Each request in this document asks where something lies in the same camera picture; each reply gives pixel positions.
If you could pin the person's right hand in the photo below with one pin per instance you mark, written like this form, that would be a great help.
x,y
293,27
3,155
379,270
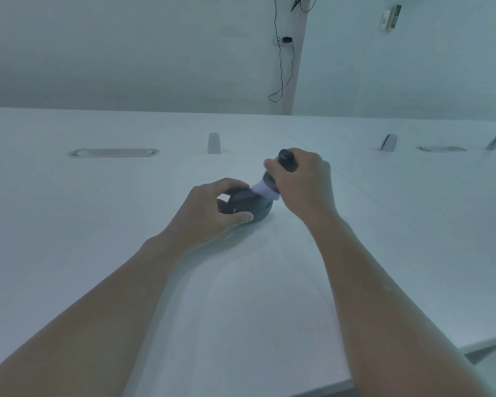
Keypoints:
x,y
308,190

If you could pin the person's left hand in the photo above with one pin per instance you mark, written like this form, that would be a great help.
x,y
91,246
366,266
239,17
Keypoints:
x,y
194,219

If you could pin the person's left thumb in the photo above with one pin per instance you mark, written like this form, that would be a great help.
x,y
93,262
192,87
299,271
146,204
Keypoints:
x,y
237,219

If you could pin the person's right thumb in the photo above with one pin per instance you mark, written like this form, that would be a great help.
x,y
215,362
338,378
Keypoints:
x,y
272,168

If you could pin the black brush with white bristles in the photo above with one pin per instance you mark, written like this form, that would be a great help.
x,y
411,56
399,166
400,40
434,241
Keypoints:
x,y
268,186

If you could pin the dark grey computer mouse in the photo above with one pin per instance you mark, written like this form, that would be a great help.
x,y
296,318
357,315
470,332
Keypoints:
x,y
252,206

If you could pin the person's right forearm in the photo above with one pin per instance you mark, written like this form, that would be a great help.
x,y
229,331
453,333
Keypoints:
x,y
380,310

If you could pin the person's left forearm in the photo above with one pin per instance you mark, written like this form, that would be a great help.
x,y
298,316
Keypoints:
x,y
86,318

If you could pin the small black power adapter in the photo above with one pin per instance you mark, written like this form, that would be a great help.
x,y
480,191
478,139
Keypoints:
x,y
287,40

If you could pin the white desk divider bracket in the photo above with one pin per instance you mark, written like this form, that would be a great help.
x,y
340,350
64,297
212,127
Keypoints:
x,y
389,143
214,144
494,143

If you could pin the white wall-mounted device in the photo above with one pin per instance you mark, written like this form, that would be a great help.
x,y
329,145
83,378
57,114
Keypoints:
x,y
392,17

